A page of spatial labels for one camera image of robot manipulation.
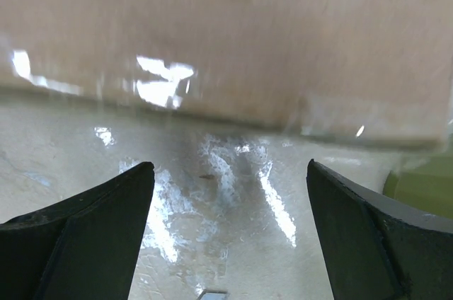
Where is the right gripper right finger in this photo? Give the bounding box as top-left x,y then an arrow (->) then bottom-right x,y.
306,160 -> 452,299

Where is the brown cardboard express box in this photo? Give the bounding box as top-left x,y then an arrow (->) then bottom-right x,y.
1,0 -> 452,149

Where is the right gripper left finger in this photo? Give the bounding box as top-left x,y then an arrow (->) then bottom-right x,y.
1,162 -> 155,300

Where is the olive green plastic bin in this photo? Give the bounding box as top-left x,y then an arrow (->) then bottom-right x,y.
383,152 -> 452,219

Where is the yellow utility knife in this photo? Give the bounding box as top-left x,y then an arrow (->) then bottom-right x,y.
197,289 -> 228,300

